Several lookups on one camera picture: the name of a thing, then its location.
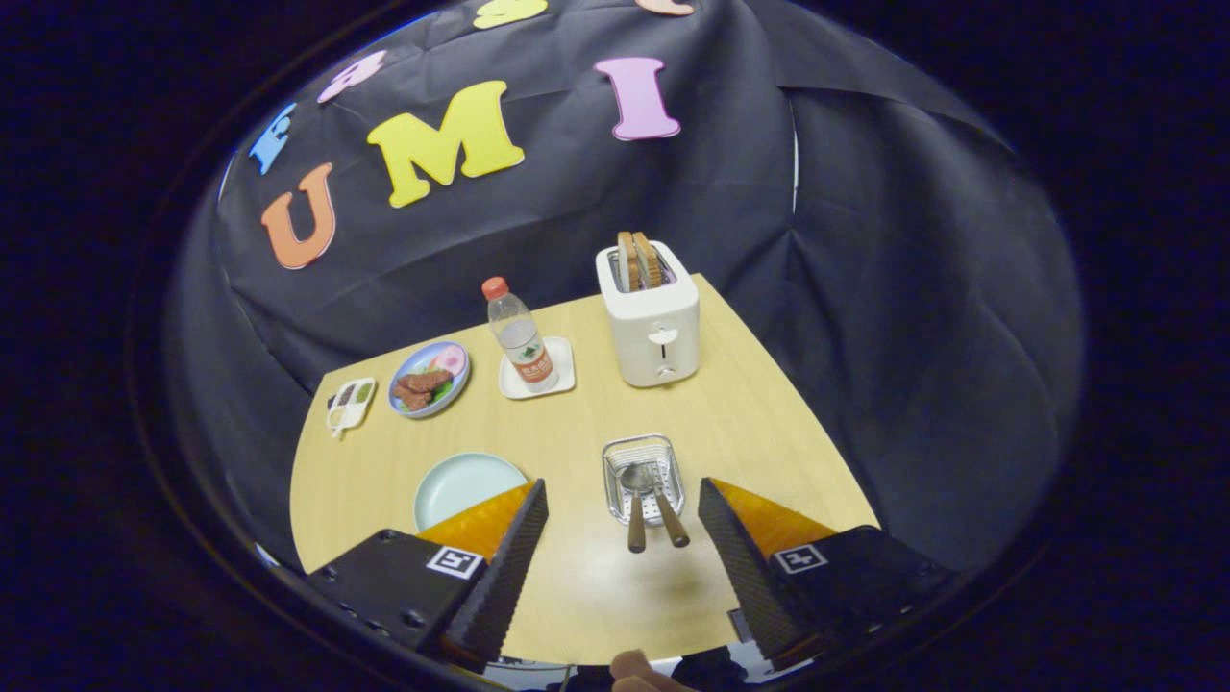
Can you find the clear red capped water bottle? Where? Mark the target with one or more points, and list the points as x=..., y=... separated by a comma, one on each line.
x=524, y=346

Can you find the brown meat slice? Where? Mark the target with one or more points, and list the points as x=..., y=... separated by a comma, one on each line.
x=411, y=398
x=423, y=381

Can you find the toasted bread slice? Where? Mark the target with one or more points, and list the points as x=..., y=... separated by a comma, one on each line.
x=626, y=261
x=650, y=259

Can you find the white square coaster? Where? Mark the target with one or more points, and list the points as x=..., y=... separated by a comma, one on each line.
x=563, y=361

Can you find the blue plate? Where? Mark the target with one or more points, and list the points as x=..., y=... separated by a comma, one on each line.
x=458, y=387

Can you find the light green round plate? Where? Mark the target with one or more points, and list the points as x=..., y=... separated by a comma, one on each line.
x=461, y=490

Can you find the white toaster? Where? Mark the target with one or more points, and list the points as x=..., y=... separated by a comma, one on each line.
x=653, y=346

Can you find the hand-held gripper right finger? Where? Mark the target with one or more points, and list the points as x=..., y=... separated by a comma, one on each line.
x=750, y=567

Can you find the white divided condiment tray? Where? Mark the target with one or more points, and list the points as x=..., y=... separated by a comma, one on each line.
x=351, y=408

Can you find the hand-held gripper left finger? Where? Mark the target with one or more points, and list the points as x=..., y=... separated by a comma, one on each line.
x=509, y=577

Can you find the pink ham slice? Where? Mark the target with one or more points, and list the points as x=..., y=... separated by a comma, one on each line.
x=446, y=362

